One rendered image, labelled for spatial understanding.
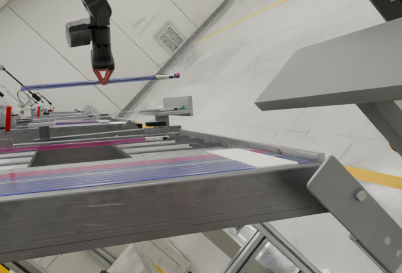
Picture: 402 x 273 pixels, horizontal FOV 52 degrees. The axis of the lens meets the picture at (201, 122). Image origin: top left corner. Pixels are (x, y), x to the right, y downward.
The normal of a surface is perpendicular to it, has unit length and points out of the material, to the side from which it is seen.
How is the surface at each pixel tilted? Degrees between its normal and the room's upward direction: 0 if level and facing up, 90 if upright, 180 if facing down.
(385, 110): 90
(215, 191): 90
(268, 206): 90
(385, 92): 90
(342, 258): 0
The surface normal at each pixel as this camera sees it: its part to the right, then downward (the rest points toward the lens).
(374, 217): 0.32, 0.04
